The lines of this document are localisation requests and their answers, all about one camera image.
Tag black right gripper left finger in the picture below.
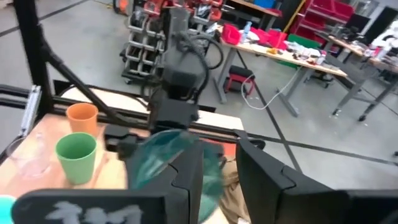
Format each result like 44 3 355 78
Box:
11 138 205 224

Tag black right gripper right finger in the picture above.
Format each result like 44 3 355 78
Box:
235 138 398 224

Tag teal faceted plastic tumbler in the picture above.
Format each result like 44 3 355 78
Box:
129 129 225 223

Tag green plastic cup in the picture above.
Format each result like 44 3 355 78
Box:
55 132 98 185

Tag clear glass mug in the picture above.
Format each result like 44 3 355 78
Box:
5 133 53 180

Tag red bin shelf rack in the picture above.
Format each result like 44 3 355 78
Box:
290 0 355 35

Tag tan cloth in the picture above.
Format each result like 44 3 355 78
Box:
217 157 252 224

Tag orange cloth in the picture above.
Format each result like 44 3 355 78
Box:
221 142 238 158

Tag black bin rack cart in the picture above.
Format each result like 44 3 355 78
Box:
119 6 175 85

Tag red stool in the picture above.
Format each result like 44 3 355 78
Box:
223 64 256 98

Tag orange plastic cup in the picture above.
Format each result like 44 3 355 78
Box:
65 102 100 138

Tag red storage bin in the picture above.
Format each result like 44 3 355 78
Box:
251 27 289 50
221 23 242 45

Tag clear water bottle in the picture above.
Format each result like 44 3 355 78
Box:
241 21 252 43

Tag wooden workbench grey legs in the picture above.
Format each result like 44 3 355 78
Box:
213 26 348 118
317 30 398 122

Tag green storage bin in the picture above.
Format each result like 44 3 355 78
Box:
287 33 321 49

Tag white floor cable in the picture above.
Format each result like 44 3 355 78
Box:
241 67 304 111

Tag black aluminium rig frame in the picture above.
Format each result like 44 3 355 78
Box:
0 0 267 150

